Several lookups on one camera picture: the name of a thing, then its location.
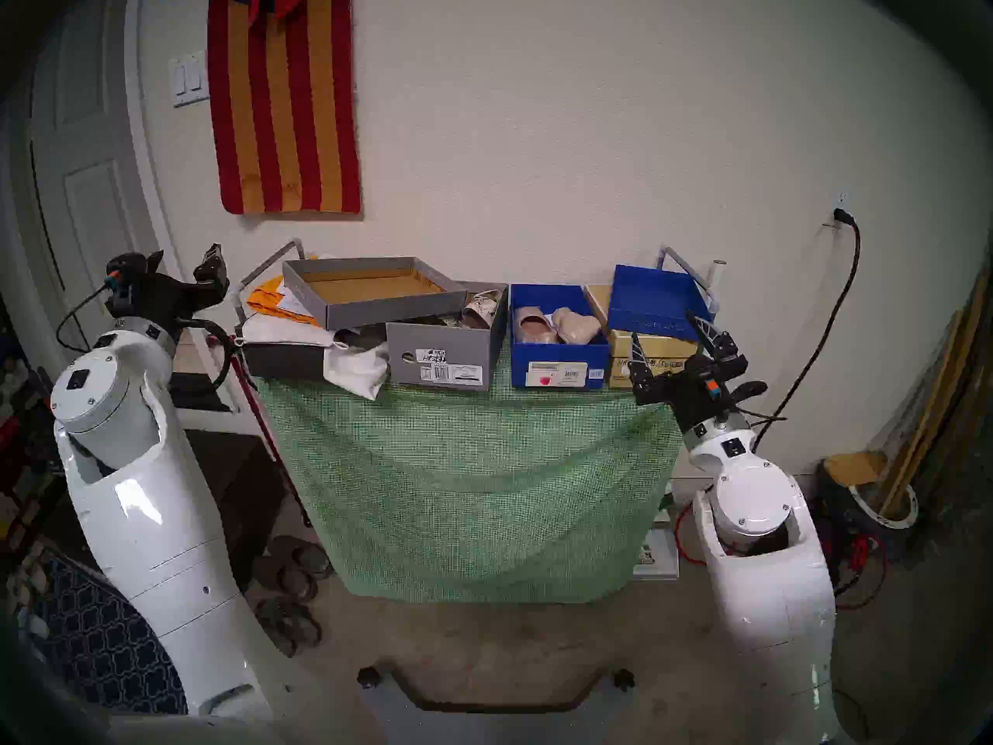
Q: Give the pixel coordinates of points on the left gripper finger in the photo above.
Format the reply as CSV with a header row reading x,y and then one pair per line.
x,y
212,266
153,261

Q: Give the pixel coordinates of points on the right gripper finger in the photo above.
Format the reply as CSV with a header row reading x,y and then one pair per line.
x,y
714,336
638,359

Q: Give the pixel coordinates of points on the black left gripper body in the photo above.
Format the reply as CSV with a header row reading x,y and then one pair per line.
x,y
167,289

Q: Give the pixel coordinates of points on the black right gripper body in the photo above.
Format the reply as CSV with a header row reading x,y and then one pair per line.
x,y
698,394

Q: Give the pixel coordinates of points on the blue shoe box lid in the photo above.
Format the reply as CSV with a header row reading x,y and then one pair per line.
x,y
655,301

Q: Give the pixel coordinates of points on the beige ballet shoe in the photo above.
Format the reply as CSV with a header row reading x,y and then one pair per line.
x,y
534,326
578,326

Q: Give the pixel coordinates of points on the grey Vionic shoe box lid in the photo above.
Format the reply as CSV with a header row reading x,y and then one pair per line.
x,y
396,305

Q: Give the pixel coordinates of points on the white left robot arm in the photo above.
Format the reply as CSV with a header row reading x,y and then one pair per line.
x,y
147,518

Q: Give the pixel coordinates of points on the tan cardboard shoe box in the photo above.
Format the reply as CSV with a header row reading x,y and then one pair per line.
x,y
659,348

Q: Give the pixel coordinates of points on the blue shoe box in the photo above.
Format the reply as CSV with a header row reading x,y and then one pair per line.
x,y
558,359

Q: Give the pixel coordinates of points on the dark brown shoe box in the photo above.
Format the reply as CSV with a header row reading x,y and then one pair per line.
x,y
279,362

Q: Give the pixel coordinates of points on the white flat box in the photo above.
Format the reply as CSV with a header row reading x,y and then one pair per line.
x,y
658,556

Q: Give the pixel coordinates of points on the grey cardboard shoe box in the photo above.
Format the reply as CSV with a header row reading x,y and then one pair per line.
x,y
442,355

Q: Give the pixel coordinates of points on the orange cloth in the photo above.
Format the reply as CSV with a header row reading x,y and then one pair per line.
x,y
268,299

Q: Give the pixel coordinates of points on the white paper leaflet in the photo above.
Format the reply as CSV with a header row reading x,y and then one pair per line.
x,y
293,301

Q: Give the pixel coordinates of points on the white panel door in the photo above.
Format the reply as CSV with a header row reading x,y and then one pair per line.
x,y
85,169

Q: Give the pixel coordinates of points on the red walking cane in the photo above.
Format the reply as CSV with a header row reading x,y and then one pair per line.
x,y
260,421

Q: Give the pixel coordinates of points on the yellow padded envelope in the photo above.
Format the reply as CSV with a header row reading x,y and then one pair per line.
x,y
853,468

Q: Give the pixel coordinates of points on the white cloth dust bag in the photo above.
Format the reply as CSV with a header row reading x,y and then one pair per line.
x,y
358,369

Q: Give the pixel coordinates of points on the green checkered tablecloth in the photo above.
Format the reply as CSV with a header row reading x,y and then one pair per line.
x,y
465,479

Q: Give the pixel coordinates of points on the dark brown wooden steps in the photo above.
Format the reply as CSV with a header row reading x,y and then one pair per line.
x,y
240,503

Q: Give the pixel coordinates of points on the blue bucket with white rim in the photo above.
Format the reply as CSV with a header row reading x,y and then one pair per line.
x,y
892,518

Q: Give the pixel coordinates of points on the bundle of wooden sticks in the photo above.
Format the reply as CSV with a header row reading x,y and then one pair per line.
x,y
942,394

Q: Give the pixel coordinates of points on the black base knob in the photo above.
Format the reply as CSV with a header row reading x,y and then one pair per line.
x,y
368,677
623,680

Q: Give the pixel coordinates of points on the brown slipper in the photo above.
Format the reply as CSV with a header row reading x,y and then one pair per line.
x,y
287,580
304,557

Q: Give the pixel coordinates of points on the blue white patterned rug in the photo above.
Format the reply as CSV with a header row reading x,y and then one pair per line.
x,y
101,642

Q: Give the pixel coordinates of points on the white door frame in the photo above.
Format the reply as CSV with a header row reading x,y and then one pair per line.
x,y
147,154

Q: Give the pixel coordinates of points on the red yellow striped wall flag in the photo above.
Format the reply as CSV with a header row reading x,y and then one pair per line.
x,y
283,99

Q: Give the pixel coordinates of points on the white light switch plate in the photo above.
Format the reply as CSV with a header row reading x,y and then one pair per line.
x,y
188,80

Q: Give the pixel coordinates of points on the white wall outlet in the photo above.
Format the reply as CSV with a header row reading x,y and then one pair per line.
x,y
840,202

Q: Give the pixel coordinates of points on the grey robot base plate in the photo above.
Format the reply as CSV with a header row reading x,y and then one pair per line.
x,y
496,724

